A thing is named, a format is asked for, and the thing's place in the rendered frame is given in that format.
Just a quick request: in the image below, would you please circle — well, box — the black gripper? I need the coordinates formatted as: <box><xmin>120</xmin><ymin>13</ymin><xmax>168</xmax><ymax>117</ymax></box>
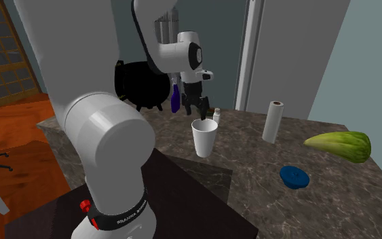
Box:
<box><xmin>181</xmin><ymin>81</ymin><xmax>210</xmax><ymax>122</ymax></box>

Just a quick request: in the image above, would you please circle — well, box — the white paper towel roll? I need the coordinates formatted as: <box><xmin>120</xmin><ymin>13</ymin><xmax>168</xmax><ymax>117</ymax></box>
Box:
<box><xmin>262</xmin><ymin>100</ymin><xmax>285</xmax><ymax>145</ymax></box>

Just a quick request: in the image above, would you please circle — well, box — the black round pot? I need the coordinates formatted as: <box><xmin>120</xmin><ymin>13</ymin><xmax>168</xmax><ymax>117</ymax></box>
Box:
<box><xmin>114</xmin><ymin>60</ymin><xmax>172</xmax><ymax>112</ymax></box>

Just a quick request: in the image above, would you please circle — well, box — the blue spray bottle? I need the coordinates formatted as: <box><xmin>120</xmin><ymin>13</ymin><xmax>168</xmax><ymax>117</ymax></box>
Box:
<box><xmin>170</xmin><ymin>77</ymin><xmax>181</xmax><ymax>114</ymax></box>

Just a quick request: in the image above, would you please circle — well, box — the dark robot stand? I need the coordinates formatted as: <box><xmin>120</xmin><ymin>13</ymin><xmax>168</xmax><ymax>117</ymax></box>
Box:
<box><xmin>4</xmin><ymin>147</ymin><xmax>260</xmax><ymax>239</ymax></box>

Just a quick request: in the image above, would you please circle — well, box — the wooden lattice window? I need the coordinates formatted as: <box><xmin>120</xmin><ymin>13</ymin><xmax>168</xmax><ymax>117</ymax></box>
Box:
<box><xmin>0</xmin><ymin>0</ymin><xmax>43</xmax><ymax>109</ymax></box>

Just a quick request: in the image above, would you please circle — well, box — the blue round lid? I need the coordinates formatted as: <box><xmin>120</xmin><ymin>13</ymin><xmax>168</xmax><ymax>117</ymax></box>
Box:
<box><xmin>279</xmin><ymin>166</ymin><xmax>311</xmax><ymax>191</ymax></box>

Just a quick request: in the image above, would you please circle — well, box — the white cup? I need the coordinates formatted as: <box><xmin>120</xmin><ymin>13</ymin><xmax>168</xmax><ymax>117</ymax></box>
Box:
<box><xmin>191</xmin><ymin>118</ymin><xmax>219</xmax><ymax>159</ymax></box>

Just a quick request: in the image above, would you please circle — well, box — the white refrigerator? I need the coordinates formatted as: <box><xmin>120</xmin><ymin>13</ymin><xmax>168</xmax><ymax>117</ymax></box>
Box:
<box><xmin>233</xmin><ymin>0</ymin><xmax>352</xmax><ymax>121</ymax></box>

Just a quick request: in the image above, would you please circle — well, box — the green lettuce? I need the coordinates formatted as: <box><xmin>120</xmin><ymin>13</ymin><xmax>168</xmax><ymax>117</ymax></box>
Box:
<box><xmin>303</xmin><ymin>131</ymin><xmax>373</xmax><ymax>164</ymax></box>

